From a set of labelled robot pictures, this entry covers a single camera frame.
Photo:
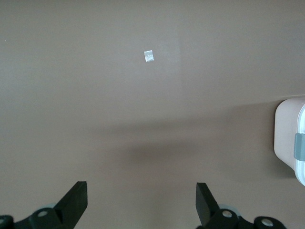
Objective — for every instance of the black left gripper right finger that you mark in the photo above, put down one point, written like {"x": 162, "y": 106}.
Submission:
{"x": 207, "y": 207}

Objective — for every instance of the grey box latch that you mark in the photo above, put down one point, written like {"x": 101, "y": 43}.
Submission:
{"x": 300, "y": 146}

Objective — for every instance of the pale pink box base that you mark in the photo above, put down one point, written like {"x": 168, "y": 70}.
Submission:
{"x": 284, "y": 131}

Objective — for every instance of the white box lid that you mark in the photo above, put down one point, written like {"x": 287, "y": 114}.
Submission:
{"x": 300, "y": 174}

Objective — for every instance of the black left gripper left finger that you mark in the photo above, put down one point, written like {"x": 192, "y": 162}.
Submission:
{"x": 69, "y": 205}

